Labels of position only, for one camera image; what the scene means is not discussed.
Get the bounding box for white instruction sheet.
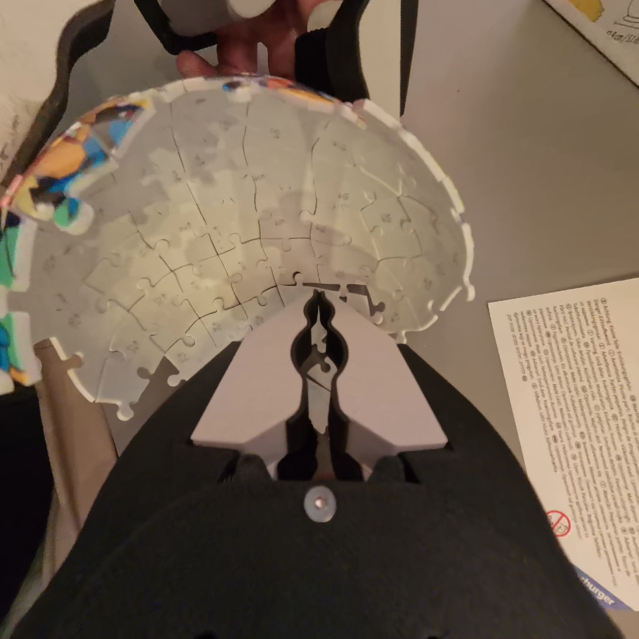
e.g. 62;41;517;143
488;277;639;612

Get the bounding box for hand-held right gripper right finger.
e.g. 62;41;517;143
321;292;449;480

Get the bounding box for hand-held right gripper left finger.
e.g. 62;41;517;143
191;291;320;480

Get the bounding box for printed puzzle box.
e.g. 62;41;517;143
541;0;639;88

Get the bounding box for white puzzle piece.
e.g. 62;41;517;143
306;319;341;395

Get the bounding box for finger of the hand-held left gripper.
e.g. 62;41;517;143
295;0;401;118
0;0;116;189

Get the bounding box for partly built puzzle ball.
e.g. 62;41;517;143
0;74;476;420

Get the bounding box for person's beige trousers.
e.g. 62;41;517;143
34;337;120;505

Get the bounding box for person's left hand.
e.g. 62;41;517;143
176;0;345;82

